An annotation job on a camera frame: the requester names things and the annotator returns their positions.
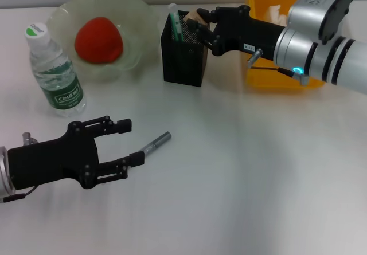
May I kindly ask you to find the green utility knife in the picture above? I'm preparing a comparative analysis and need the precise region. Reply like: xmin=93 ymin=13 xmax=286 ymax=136
xmin=167 ymin=3 xmax=186 ymax=42

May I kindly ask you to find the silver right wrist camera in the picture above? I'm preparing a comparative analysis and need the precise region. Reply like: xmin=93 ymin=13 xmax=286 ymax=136
xmin=286 ymin=0 xmax=361 ymax=46

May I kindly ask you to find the right arm connector with cable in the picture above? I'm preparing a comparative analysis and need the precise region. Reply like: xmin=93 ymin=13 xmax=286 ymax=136
xmin=245 ymin=48 xmax=311 ymax=87

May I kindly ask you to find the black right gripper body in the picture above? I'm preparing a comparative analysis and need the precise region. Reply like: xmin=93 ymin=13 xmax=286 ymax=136
xmin=211 ymin=5 xmax=288 ymax=63

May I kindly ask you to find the black mesh pen holder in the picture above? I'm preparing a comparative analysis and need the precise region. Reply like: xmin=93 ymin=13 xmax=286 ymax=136
xmin=159 ymin=10 xmax=212 ymax=88

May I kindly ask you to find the red-orange fruit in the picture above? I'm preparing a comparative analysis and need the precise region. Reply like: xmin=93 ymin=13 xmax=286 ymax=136
xmin=74 ymin=16 xmax=124 ymax=65

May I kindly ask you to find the clear water bottle green label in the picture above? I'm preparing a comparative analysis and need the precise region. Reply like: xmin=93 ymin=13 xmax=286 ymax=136
xmin=24 ymin=22 xmax=88 ymax=118

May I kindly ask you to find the tan eraser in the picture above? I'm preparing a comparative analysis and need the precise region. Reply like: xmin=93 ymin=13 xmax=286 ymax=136
xmin=183 ymin=10 xmax=210 ymax=27

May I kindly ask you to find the pale green glass fruit bowl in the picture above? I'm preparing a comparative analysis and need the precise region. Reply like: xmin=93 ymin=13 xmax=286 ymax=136
xmin=45 ymin=0 xmax=161 ymax=83

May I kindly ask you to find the arm connector with cable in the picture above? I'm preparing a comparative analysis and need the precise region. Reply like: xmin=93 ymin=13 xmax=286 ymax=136
xmin=0 ymin=132 xmax=38 ymax=203
xmin=245 ymin=48 xmax=311 ymax=87

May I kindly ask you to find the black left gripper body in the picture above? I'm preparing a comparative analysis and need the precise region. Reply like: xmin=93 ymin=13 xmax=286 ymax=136
xmin=7 ymin=120 xmax=100 ymax=190

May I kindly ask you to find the silver grey pen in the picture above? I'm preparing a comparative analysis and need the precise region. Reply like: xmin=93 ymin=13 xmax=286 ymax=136
xmin=138 ymin=131 xmax=172 ymax=158

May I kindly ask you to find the white paper ball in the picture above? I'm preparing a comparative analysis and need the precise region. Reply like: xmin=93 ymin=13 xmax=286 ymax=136
xmin=267 ymin=4 xmax=290 ymax=24

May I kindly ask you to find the left arm connector with cable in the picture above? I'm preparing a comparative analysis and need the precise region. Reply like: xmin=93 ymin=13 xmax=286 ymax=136
xmin=0 ymin=132 xmax=38 ymax=203

